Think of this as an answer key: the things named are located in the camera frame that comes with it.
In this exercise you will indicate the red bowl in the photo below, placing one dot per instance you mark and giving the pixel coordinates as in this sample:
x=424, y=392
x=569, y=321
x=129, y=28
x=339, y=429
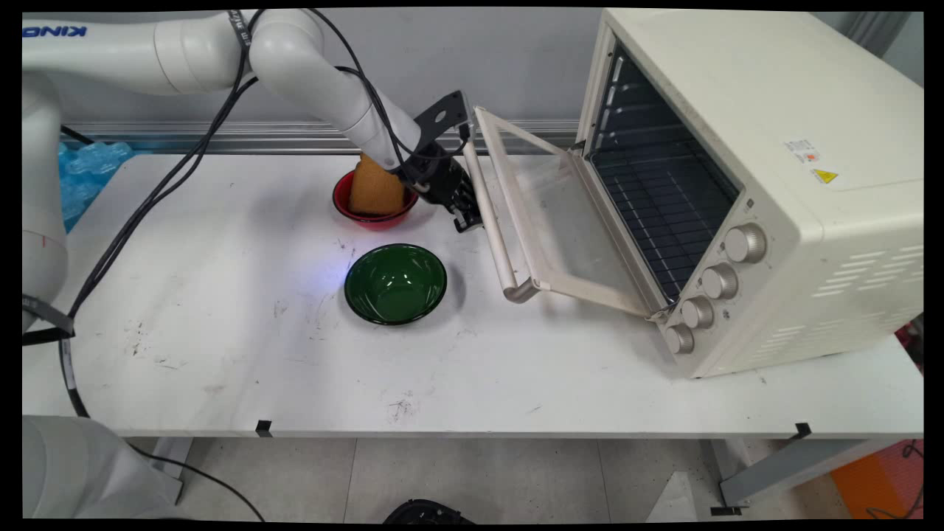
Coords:
x=376, y=220

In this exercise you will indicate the aluminium profile rail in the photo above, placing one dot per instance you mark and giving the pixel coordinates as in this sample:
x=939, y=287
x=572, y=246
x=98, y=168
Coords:
x=258, y=136

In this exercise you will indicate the grey table leg with foot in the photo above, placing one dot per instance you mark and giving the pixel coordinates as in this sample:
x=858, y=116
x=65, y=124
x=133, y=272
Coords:
x=782, y=466

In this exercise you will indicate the blue bubble wrap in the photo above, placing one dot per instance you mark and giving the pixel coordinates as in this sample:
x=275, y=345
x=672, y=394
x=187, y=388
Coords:
x=88, y=173

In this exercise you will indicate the cream white toaster oven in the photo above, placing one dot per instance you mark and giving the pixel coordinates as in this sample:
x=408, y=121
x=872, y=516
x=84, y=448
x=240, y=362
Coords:
x=811, y=88

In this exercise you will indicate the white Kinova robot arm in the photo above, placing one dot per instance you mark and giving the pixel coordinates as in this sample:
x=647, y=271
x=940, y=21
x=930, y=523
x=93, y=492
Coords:
x=310, y=59

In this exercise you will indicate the cream glass oven door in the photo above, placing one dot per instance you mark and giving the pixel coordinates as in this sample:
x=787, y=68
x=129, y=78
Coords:
x=582, y=293

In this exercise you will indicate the dark green bowl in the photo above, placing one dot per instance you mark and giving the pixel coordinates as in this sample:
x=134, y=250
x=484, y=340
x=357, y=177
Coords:
x=396, y=284

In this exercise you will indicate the large silver oven knob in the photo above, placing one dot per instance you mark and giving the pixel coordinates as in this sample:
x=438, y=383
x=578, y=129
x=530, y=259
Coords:
x=745, y=243

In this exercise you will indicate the black round floor object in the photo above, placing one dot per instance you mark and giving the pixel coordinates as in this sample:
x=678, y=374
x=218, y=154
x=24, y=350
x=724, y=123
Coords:
x=428, y=512

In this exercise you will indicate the brown bread slice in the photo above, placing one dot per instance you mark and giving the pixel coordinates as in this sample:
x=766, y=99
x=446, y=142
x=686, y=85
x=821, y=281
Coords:
x=372, y=192

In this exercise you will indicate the black tape marker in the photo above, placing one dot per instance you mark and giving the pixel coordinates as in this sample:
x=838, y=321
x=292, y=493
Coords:
x=264, y=428
x=803, y=431

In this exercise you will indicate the orange floor mat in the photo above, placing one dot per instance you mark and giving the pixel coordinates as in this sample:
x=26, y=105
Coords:
x=877, y=483

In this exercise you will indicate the small silver oven knob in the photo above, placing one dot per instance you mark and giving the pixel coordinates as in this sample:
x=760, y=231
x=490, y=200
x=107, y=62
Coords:
x=679, y=339

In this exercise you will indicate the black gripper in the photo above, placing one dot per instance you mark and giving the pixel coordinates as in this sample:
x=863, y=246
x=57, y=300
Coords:
x=436, y=177

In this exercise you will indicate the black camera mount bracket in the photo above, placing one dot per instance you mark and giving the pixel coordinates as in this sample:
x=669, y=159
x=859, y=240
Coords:
x=442, y=114

